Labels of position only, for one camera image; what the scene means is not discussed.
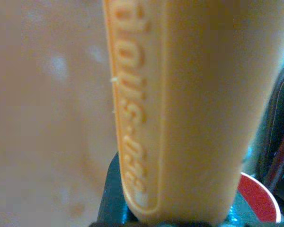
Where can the dark framed object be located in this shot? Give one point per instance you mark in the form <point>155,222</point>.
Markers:
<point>280,123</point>

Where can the red cup with white rim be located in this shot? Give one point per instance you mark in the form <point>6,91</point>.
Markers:
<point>255,201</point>

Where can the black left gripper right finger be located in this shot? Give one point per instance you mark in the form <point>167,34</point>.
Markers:
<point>236,218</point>

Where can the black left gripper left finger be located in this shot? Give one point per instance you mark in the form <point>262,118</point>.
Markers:
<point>112,194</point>

